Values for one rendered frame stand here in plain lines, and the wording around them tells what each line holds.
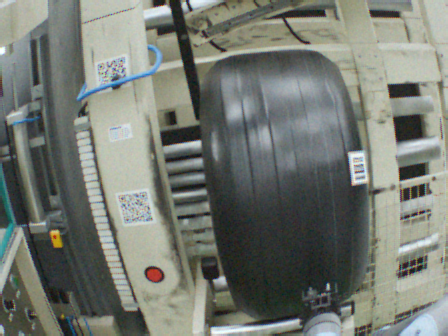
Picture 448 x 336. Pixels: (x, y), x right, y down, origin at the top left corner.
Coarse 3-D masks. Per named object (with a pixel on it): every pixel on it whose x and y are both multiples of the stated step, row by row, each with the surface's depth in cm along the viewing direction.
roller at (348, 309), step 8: (344, 304) 176; (352, 304) 175; (344, 312) 175; (352, 312) 175; (264, 320) 178; (272, 320) 177; (280, 320) 176; (288, 320) 176; (296, 320) 176; (208, 328) 178; (216, 328) 178; (224, 328) 178; (232, 328) 177; (240, 328) 177; (248, 328) 177; (256, 328) 176; (264, 328) 176; (272, 328) 176; (280, 328) 176; (288, 328) 176; (296, 328) 176
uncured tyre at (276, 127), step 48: (240, 96) 159; (288, 96) 157; (336, 96) 158; (240, 144) 154; (288, 144) 153; (336, 144) 153; (240, 192) 153; (288, 192) 152; (336, 192) 152; (240, 240) 154; (288, 240) 153; (336, 240) 153; (240, 288) 161; (288, 288) 159
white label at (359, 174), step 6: (354, 156) 153; (360, 156) 153; (354, 162) 153; (360, 162) 153; (354, 168) 152; (360, 168) 153; (366, 168) 153; (354, 174) 152; (360, 174) 153; (366, 174) 153; (354, 180) 152; (360, 180) 153; (366, 180) 153
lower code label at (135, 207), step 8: (120, 192) 173; (128, 192) 173; (136, 192) 173; (144, 192) 173; (120, 200) 173; (128, 200) 173; (136, 200) 173; (144, 200) 173; (120, 208) 174; (128, 208) 174; (136, 208) 174; (144, 208) 174; (152, 208) 174; (128, 216) 175; (136, 216) 175; (144, 216) 175; (152, 216) 174; (128, 224) 175; (136, 224) 175; (144, 224) 175
